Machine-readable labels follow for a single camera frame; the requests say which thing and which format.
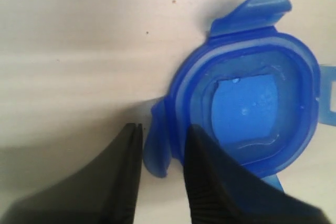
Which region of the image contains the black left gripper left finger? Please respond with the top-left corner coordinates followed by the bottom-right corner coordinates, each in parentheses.
top-left (1, 123), bottom-right (143, 223)

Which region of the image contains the blue plastic snap lid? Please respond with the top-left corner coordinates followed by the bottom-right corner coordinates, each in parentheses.
top-left (143, 0), bottom-right (335, 189)

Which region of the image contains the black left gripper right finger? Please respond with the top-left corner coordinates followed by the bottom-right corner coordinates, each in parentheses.
top-left (183, 125), bottom-right (330, 223)

